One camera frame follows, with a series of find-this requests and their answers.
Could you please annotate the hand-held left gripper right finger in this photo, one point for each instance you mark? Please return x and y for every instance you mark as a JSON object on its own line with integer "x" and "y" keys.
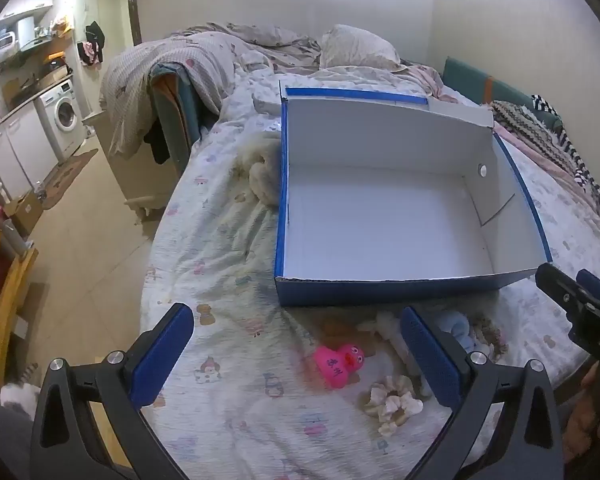
{"x": 427, "y": 355}

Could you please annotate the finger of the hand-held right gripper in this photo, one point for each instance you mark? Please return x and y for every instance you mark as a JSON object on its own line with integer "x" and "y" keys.
{"x": 597, "y": 287}
{"x": 555, "y": 282}

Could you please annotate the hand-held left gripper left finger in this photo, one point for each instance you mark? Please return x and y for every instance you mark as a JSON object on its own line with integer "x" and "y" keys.
{"x": 162, "y": 355}

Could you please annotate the blue fluffy scrunchie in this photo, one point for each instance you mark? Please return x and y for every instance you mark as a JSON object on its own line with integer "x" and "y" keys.
{"x": 457, "y": 327}

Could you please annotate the cream scrunchie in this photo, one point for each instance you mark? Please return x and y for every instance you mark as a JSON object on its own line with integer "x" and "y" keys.
{"x": 392, "y": 402}

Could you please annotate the pink rubber duck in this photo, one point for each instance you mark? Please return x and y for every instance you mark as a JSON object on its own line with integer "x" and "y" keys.
{"x": 332, "y": 367}

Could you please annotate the blue white cardboard box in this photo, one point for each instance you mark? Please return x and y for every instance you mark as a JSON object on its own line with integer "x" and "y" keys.
{"x": 380, "y": 220}

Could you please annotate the person's right hand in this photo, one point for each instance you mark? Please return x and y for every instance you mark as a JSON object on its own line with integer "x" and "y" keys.
{"x": 590, "y": 410}

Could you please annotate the pink blanket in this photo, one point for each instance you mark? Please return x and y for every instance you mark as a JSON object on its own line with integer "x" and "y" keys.
{"x": 545, "y": 165}

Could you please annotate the printed bed sheet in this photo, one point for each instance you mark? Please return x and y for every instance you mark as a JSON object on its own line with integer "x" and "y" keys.
{"x": 220, "y": 240}

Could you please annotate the black white striped cloth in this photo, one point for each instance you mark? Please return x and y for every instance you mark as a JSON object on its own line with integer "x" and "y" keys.
{"x": 572, "y": 147}

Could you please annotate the knitted patterned blanket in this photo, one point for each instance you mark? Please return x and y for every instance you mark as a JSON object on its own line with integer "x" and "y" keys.
{"x": 525, "y": 125}

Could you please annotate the yellow wooden chair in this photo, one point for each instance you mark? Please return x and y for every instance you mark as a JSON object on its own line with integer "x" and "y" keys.
{"x": 10, "y": 300}

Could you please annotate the person's grey trousers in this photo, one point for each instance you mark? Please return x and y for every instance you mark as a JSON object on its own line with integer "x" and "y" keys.
{"x": 0, "y": 445}

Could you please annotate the brown floor rug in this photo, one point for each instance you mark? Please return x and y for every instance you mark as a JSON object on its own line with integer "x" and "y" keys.
{"x": 67, "y": 180}

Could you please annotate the brown cardboard box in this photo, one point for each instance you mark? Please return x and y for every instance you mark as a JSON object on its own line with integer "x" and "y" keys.
{"x": 25, "y": 210}

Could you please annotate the cream plush toy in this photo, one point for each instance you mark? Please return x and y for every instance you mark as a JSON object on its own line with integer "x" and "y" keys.
{"x": 260, "y": 170}

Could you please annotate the black garment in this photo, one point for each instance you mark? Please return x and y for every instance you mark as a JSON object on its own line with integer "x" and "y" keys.
{"x": 157, "y": 145}

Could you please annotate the teal cushion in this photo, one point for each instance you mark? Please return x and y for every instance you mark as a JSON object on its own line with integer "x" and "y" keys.
{"x": 180, "y": 110}

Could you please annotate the white kitchen cabinet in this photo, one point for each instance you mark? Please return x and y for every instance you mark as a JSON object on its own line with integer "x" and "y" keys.
{"x": 25, "y": 145}

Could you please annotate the white washing machine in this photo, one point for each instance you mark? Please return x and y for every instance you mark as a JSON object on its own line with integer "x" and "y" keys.
{"x": 62, "y": 110}

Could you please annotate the white paper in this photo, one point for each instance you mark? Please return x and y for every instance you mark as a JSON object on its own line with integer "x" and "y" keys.
{"x": 266, "y": 104}

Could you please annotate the grey checked quilt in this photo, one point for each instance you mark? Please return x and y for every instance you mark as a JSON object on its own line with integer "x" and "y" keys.
{"x": 190, "y": 57}

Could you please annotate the white patterned pillow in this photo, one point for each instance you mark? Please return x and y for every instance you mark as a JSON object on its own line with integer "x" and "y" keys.
{"x": 360, "y": 45}

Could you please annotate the pink hanging clothing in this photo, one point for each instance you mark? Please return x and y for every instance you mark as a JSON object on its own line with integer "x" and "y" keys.
{"x": 89, "y": 54}

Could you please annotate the black hanging clothing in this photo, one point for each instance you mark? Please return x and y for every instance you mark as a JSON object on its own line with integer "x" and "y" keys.
{"x": 95, "y": 34}

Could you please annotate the crumpled grey duvet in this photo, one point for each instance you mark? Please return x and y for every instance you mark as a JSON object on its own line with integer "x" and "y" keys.
{"x": 260, "y": 40}

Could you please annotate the dark brown door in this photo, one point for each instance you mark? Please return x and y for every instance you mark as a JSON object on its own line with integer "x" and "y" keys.
{"x": 135, "y": 10}

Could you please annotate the white bed frame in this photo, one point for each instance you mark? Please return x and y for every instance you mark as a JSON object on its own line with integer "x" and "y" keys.
{"x": 130, "y": 175}

